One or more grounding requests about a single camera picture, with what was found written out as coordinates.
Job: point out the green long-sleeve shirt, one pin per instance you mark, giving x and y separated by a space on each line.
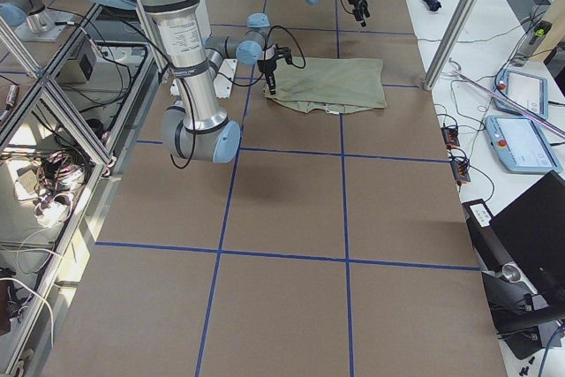
346 85

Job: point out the black monitor on arm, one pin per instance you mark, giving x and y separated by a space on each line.
522 258

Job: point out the white reacher grabber stick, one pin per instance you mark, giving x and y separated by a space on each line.
456 71

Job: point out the far blue teach pendant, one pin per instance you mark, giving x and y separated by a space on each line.
528 90

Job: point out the blue teach pendant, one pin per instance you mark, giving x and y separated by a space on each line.
521 146
528 90

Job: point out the near blue teach pendant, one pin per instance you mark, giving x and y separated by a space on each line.
521 146

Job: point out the aluminium frame post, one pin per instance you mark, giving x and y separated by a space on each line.
448 42

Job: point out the grey box under frame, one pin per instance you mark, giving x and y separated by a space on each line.
79 66

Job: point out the aluminium frame truss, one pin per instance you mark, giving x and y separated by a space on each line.
63 151

